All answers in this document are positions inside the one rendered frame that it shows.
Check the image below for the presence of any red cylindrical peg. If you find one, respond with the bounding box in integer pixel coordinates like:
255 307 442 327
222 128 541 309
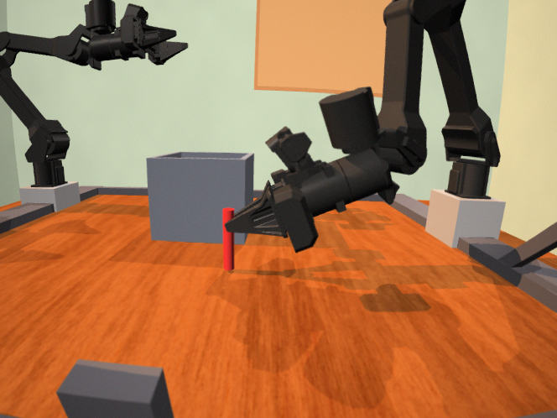
223 208 234 270

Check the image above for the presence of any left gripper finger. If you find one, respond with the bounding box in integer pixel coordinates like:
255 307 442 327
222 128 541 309
160 41 188 63
137 17 177 50

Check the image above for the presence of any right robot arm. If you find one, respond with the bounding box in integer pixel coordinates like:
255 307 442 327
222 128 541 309
265 0 501 205

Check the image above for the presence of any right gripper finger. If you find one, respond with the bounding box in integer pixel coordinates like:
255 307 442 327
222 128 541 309
224 187 288 238
234 180 273 217

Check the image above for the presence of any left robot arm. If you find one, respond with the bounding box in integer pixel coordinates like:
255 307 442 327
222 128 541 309
0 0 121 187

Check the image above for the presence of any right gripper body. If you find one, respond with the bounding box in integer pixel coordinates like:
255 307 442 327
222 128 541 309
271 160 351 253

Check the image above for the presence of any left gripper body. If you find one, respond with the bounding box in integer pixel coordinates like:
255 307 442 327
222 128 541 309
109 15 164 65

